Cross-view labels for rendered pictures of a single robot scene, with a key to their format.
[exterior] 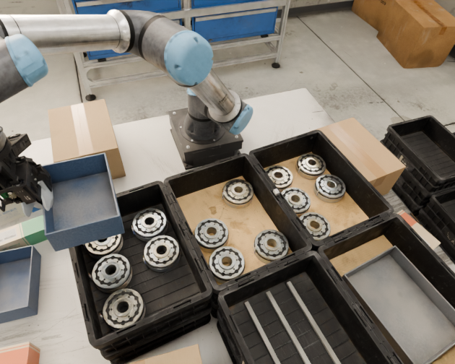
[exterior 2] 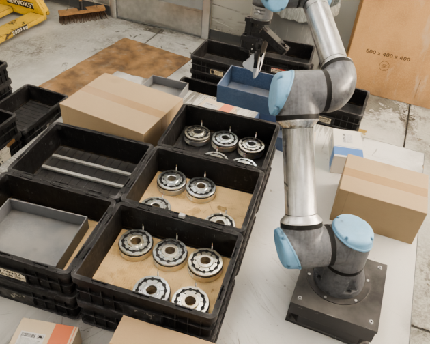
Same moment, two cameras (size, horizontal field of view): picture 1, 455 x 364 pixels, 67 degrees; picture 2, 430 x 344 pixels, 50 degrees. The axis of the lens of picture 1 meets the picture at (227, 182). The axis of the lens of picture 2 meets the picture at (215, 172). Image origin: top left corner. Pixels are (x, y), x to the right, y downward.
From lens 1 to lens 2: 158 cm
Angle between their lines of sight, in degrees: 80
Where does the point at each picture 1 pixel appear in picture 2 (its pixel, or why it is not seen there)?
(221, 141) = (304, 280)
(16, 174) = (251, 36)
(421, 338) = (9, 231)
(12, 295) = not seen: hidden behind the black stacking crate
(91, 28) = (320, 39)
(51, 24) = (317, 18)
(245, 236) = (179, 209)
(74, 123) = (395, 181)
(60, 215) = (252, 88)
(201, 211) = (226, 202)
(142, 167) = not seen: hidden behind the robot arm
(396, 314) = (33, 234)
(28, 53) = not seen: outside the picture
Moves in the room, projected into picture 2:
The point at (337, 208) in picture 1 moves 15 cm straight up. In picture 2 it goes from (129, 285) to (125, 251)
